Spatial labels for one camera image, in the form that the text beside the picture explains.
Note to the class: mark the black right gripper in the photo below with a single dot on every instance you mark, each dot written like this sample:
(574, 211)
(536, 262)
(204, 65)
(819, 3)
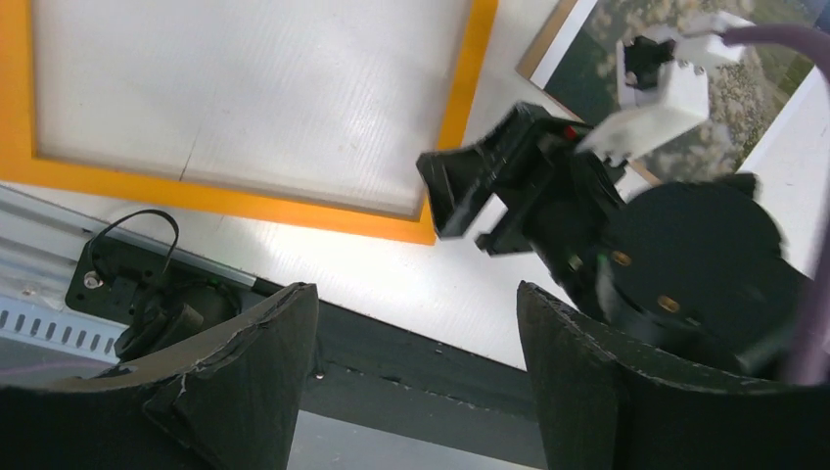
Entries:
(558, 201)

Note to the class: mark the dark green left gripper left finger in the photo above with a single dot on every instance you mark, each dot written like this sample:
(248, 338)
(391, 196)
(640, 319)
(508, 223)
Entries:
(226, 398)

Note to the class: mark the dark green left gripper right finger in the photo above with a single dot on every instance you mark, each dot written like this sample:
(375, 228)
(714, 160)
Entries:
(606, 401)

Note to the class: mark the landscape photo print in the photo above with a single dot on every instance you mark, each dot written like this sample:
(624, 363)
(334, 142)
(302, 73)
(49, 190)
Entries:
(744, 99)

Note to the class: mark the yellow wooden picture frame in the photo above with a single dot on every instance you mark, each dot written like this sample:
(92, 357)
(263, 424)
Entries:
(308, 113)

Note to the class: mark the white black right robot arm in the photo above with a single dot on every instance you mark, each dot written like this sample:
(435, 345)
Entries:
(679, 307)

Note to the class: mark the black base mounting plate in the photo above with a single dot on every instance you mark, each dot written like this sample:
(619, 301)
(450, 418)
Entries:
(363, 371)

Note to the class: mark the brown fibreboard frame backing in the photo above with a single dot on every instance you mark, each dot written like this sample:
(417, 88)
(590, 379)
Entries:
(549, 46)

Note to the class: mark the white slotted cable duct left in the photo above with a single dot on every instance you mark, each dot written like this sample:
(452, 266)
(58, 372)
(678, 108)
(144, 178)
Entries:
(61, 331)

